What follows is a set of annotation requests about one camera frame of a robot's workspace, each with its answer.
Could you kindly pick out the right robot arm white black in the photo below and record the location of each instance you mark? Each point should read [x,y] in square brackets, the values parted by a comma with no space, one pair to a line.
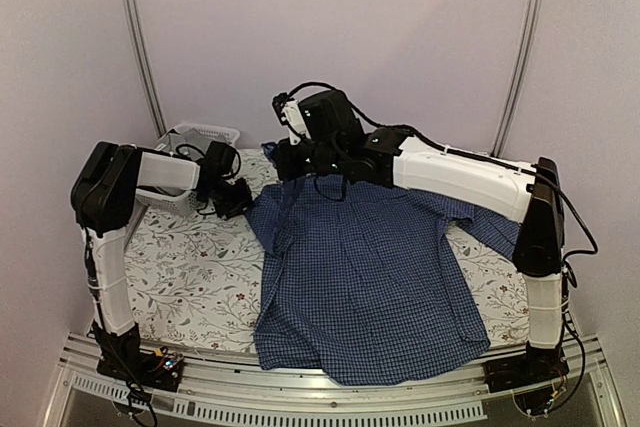
[325,136]

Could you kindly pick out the right aluminium corner post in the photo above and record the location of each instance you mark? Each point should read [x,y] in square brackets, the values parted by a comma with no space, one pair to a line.
[525,45]

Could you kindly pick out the blue plaid long sleeve shirt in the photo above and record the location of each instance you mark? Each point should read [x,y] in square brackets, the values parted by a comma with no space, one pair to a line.
[360,280]

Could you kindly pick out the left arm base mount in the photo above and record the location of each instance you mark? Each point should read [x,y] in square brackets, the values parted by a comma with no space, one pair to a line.
[160,369]

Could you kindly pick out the floral patterned table mat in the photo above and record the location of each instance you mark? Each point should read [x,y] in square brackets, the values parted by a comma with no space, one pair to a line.
[195,281]

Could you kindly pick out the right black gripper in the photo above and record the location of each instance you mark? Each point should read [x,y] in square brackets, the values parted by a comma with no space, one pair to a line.
[287,170]

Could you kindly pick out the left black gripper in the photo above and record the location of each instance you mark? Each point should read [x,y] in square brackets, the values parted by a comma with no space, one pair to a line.
[245,201]

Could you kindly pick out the aluminium front rail frame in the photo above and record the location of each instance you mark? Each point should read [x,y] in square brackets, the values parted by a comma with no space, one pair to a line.
[230,389]

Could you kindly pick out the white plastic basket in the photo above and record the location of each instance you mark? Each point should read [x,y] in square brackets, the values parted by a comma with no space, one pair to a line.
[181,185]

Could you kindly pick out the aluminium corner post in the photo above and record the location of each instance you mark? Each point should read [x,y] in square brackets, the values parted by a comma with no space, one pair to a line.
[135,28]
[525,45]

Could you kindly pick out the left aluminium corner post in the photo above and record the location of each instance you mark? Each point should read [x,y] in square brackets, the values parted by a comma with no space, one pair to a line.
[135,28]

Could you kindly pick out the grey folded shirt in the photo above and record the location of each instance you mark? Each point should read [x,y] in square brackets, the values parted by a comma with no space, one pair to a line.
[179,142]

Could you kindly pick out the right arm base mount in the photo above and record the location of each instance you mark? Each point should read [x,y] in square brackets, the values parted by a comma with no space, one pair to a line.
[533,366]

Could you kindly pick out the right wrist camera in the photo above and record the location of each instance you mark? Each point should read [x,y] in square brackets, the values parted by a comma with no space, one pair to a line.
[289,115]

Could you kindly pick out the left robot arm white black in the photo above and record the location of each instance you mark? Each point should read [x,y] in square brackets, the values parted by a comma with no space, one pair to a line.
[103,198]

